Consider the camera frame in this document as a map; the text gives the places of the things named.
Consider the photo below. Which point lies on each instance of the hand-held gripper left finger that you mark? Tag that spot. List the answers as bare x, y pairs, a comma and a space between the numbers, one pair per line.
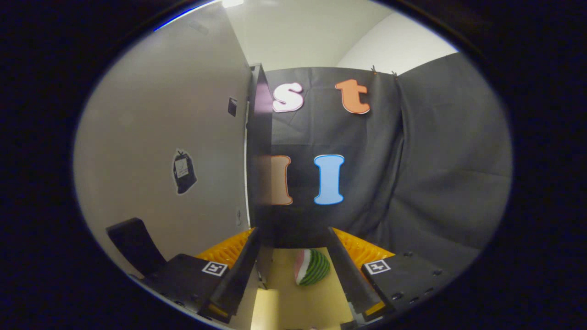
238, 275

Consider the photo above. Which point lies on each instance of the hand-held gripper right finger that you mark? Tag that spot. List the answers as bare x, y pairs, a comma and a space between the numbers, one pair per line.
348, 275

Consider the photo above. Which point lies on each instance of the grey shoe cabinet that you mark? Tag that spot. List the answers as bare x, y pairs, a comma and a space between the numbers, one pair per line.
259, 137

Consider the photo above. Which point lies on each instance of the white shoe cabinet door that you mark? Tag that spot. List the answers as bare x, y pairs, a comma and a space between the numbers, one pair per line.
160, 114

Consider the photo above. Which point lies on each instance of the toy watermelon slice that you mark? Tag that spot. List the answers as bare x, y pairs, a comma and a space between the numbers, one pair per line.
314, 268

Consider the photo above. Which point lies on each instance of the black backdrop cloth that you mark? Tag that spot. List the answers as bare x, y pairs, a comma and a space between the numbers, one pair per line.
435, 160

